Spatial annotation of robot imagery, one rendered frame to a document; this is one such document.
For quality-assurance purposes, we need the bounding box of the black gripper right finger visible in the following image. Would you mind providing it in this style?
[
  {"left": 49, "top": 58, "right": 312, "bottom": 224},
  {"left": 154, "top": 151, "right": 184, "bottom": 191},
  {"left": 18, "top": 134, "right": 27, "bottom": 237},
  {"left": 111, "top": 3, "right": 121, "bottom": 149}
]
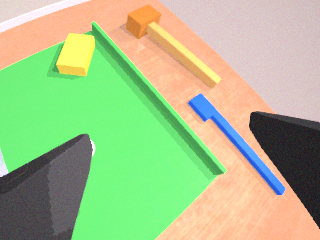
[{"left": 248, "top": 112, "right": 320, "bottom": 228}]

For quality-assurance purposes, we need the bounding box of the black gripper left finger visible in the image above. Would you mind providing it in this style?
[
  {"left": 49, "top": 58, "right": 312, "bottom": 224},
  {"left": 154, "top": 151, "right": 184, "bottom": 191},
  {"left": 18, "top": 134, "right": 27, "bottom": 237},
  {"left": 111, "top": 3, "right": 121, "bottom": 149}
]
[{"left": 0, "top": 133, "right": 93, "bottom": 240}]

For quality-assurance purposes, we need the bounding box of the yellow rectangular block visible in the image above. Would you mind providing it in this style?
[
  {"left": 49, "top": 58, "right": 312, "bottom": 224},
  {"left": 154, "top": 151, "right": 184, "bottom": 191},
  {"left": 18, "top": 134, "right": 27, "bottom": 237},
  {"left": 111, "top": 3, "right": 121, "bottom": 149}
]
[{"left": 56, "top": 33, "right": 95, "bottom": 76}]

